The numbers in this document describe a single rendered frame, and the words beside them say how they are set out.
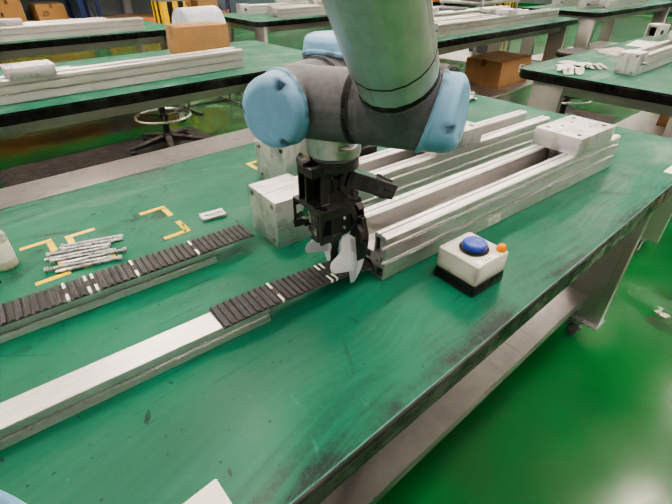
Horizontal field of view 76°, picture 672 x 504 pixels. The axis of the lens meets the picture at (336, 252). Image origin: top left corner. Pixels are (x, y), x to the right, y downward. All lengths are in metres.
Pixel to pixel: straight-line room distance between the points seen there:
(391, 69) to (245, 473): 0.41
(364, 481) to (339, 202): 0.72
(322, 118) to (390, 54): 0.13
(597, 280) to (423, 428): 0.88
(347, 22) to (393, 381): 0.42
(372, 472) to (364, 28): 1.00
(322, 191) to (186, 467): 0.37
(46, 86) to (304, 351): 1.72
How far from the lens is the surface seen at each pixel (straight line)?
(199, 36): 2.82
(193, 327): 0.63
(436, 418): 1.25
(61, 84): 2.13
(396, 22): 0.33
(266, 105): 0.45
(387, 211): 0.77
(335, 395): 0.56
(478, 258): 0.71
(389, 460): 1.17
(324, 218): 0.60
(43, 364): 0.71
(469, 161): 1.15
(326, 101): 0.44
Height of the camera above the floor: 1.23
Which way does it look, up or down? 34 degrees down
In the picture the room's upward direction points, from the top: straight up
